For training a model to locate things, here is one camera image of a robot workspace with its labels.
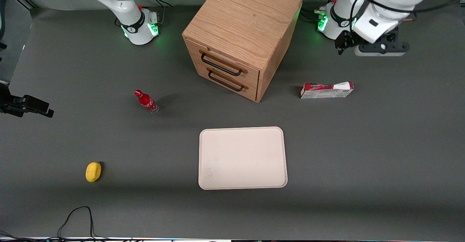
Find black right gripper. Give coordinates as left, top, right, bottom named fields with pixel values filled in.
left=0, top=84, right=54, bottom=118

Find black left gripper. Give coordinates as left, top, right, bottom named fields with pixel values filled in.
left=335, top=31, right=364, bottom=56

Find red cookie box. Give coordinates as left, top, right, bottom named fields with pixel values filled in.
left=300, top=81, right=354, bottom=100

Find beige plastic tray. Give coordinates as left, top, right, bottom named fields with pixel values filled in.
left=198, top=126, right=288, bottom=190

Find dark grey table mat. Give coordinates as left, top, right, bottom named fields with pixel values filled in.
left=0, top=0, right=465, bottom=239

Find yellow lemon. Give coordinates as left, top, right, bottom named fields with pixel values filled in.
left=85, top=162, right=102, bottom=183

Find black curved stand part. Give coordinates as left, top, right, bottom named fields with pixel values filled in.
left=0, top=0, right=12, bottom=51

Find red cola bottle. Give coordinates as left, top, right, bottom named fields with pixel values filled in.
left=134, top=89, right=159, bottom=114

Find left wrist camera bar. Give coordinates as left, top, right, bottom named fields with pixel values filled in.
left=354, top=41, right=410, bottom=57

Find black left arm base cables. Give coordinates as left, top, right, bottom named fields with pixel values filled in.
left=301, top=8, right=327, bottom=24

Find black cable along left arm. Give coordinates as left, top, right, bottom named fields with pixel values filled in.
left=349, top=0, right=465, bottom=30

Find black looped cable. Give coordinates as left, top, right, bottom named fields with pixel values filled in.
left=57, top=206, right=109, bottom=241

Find black metal drawer handle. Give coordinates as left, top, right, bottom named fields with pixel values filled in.
left=201, top=53, right=243, bottom=77
left=208, top=70, right=244, bottom=92

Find black cable bundle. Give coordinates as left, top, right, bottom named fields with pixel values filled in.
left=0, top=230, right=55, bottom=242

